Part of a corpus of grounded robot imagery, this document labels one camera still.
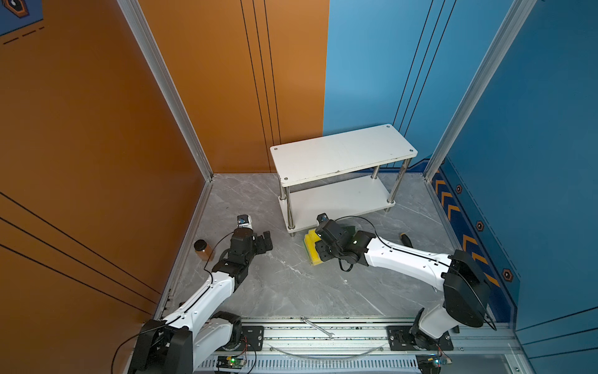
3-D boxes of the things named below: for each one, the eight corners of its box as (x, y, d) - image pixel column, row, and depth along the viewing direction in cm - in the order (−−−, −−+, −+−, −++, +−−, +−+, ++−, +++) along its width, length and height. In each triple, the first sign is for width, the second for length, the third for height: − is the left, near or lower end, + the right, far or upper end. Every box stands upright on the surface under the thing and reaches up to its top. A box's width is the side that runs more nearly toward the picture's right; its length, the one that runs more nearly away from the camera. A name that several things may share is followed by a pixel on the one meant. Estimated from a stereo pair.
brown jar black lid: (201, 261, 92) (192, 250, 85) (204, 250, 95) (195, 239, 87) (213, 261, 92) (205, 250, 85) (215, 250, 95) (208, 239, 87)
